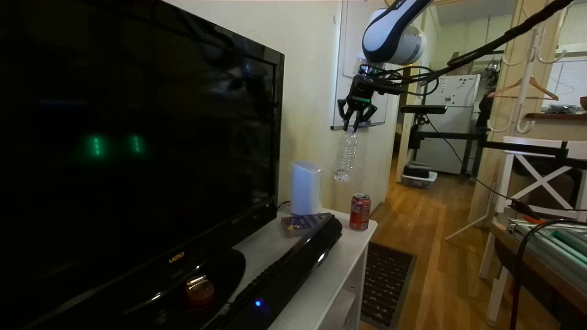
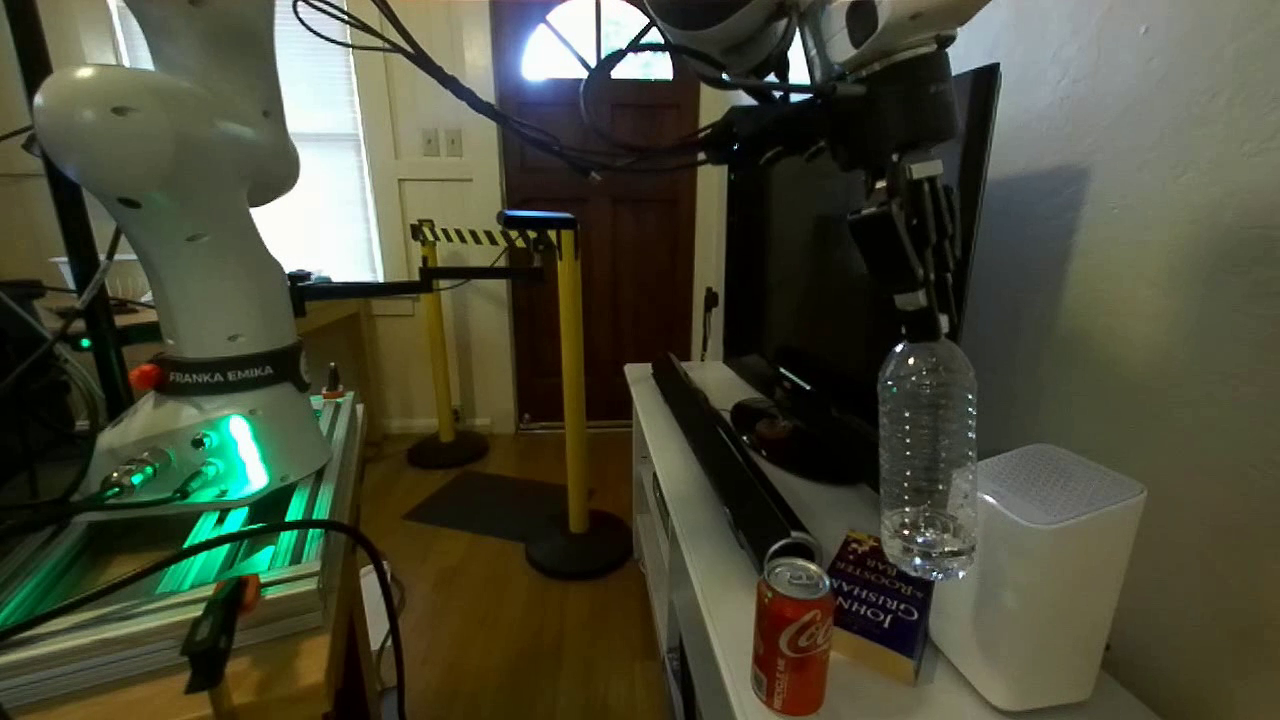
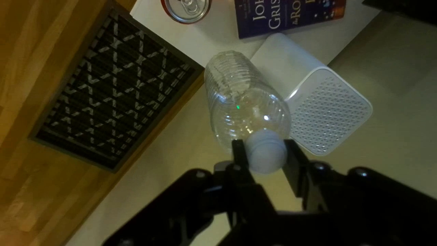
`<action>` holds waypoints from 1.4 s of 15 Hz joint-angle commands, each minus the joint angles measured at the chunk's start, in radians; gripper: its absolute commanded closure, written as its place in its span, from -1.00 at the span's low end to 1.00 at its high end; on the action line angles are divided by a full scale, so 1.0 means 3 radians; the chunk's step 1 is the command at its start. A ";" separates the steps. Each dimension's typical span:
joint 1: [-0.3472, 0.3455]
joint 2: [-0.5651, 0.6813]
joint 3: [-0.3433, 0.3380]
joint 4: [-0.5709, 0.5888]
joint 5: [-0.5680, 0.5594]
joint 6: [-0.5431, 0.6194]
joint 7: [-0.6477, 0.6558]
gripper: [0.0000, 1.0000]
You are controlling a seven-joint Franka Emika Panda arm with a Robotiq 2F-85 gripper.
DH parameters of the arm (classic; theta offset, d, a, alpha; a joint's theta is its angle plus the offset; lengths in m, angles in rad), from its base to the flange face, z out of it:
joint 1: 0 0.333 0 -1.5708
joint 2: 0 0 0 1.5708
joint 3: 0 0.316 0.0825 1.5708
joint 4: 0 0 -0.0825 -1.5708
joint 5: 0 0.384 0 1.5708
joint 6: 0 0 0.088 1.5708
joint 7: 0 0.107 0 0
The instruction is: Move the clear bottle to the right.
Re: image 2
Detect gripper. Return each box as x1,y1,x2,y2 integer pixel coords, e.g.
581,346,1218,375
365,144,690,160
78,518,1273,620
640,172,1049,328
828,48,963,341

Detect clear plastic water bottle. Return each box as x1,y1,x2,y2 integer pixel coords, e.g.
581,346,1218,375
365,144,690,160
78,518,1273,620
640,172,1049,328
877,337,980,582

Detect black television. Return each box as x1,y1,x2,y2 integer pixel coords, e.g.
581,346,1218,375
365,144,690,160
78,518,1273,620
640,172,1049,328
721,62,1002,488

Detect black soundbar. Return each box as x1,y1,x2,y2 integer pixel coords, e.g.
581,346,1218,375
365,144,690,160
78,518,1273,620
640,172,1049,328
651,352,824,574

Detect brown wooden door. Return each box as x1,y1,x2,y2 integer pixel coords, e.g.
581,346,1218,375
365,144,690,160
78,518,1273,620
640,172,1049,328
489,0,702,432

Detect white box speaker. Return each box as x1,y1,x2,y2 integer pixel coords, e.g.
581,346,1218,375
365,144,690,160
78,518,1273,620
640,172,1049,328
929,443,1149,713

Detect blue paperback book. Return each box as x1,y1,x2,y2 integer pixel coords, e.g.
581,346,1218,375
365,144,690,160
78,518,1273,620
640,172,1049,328
827,530,937,687

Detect red soda can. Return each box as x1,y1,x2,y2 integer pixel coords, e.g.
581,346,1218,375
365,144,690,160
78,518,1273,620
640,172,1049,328
751,556,836,718

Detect yellow black barrier belt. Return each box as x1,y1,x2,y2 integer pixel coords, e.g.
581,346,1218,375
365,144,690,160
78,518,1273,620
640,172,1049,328
411,224,561,250

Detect dark door mat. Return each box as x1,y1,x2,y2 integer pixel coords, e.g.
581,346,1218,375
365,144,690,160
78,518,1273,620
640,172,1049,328
402,470,593,545

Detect window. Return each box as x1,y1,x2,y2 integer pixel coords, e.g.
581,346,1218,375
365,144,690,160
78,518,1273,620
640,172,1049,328
108,0,383,284

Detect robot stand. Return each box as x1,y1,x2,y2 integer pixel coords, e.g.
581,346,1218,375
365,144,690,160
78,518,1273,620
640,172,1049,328
0,390,373,720

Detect white basket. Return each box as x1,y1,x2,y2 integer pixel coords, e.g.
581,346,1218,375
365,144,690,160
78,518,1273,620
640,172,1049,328
48,254,153,303

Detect orange black clamp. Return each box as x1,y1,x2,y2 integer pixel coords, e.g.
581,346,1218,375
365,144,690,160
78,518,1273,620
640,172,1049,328
179,574,264,697

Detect black stand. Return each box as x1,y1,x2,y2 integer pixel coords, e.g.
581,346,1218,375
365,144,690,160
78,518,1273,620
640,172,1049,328
4,0,135,421

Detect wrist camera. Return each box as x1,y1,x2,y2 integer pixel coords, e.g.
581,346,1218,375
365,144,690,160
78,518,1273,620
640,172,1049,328
705,100,839,167

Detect yellow stanchion post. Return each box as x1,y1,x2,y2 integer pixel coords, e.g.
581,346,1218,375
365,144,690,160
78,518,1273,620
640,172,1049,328
524,225,634,582
406,220,492,471

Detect black cable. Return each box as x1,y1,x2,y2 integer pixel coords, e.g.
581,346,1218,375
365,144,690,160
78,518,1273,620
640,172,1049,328
0,519,408,720

